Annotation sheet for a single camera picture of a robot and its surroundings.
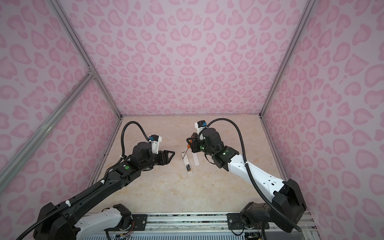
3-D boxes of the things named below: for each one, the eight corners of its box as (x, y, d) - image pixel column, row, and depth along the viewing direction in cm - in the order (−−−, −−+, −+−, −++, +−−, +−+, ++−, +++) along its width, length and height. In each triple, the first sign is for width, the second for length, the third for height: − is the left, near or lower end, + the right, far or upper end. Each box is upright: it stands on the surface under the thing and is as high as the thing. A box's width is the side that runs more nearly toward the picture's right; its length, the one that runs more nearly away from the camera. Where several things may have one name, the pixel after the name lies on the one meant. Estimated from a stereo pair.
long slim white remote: (187, 174, 91) (187, 172, 89) (181, 154, 100) (181, 152, 98) (193, 172, 91) (193, 170, 90) (186, 152, 101) (186, 150, 99)
